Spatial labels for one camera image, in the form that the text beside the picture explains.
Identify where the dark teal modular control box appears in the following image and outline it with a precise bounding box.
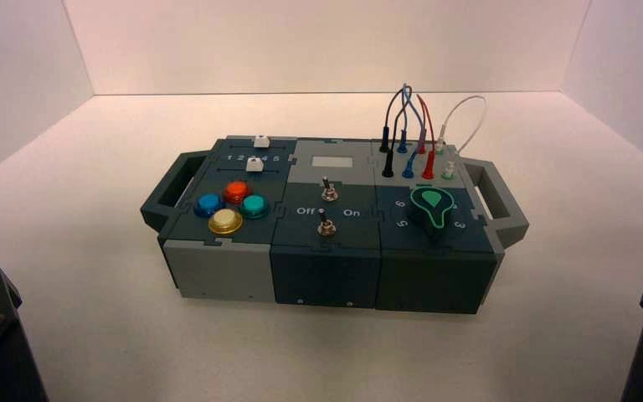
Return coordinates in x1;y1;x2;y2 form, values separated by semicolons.
140;134;530;316

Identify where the teal round push button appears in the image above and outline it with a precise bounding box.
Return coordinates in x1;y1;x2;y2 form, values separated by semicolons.
239;193;270;219

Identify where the orange round push button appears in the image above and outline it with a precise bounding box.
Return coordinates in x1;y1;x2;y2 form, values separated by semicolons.
222;180;254;205

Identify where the yellow round push button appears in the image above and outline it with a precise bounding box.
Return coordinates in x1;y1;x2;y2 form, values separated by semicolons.
208;208;244;236

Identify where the green-topped rotary dial knob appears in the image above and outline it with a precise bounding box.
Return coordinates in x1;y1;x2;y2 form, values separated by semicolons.
409;187;455;243

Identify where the blue round push button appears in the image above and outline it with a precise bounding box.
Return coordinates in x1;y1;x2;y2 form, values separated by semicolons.
193;193;226;219

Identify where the black jumper cable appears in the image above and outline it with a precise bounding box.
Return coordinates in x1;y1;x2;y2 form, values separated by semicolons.
378;88;407;179

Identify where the blue jumper cable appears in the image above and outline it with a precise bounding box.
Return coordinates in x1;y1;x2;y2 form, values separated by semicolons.
396;83;427;180

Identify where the red jumper cable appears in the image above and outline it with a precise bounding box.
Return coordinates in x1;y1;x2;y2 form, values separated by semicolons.
415;93;437;180

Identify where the white jumper cable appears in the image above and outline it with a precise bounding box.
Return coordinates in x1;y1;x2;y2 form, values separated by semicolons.
433;95;488;182

